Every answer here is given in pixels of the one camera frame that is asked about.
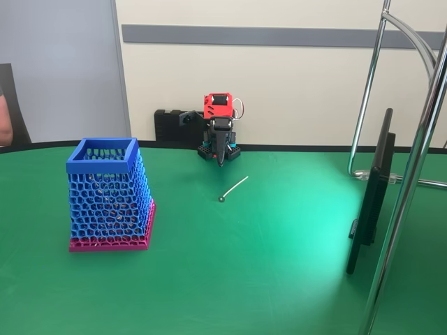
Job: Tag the small white stick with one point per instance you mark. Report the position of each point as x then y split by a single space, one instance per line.
221 199

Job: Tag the person's bare forearm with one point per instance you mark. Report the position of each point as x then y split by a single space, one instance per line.
5 122

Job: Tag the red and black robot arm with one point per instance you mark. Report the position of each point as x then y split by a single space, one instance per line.
211 132

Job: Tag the blue and magenta mesh basket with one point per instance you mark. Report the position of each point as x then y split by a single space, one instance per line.
101 166

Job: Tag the black plastic case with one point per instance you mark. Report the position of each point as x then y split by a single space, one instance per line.
167 127

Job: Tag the clear plastic clip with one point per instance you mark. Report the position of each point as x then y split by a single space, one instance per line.
392 178
362 174

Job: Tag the black flat monitor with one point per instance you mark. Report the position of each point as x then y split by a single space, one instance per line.
370 209

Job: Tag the chrome tube stand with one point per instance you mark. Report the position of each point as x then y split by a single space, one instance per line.
401 209

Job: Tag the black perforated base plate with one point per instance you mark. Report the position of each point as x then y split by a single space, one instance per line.
203 152

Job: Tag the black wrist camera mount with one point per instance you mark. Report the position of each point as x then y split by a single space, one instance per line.
186 118

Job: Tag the grey wall rail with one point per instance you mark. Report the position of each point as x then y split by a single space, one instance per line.
244 36

